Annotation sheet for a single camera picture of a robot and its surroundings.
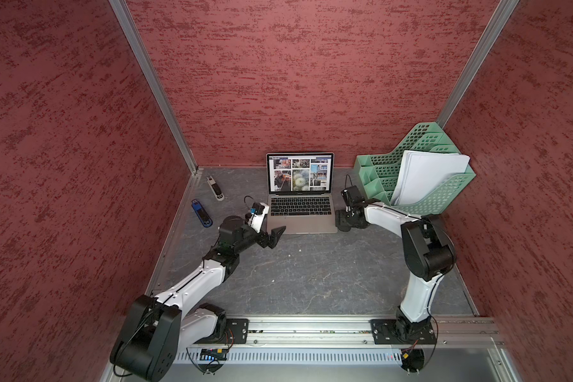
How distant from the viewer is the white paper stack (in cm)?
89

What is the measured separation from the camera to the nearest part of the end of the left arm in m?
0.71

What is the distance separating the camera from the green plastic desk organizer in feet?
2.93

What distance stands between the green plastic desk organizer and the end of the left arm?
1.77 feet

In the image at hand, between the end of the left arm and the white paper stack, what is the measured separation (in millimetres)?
560

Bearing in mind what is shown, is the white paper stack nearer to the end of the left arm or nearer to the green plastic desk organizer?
the green plastic desk organizer
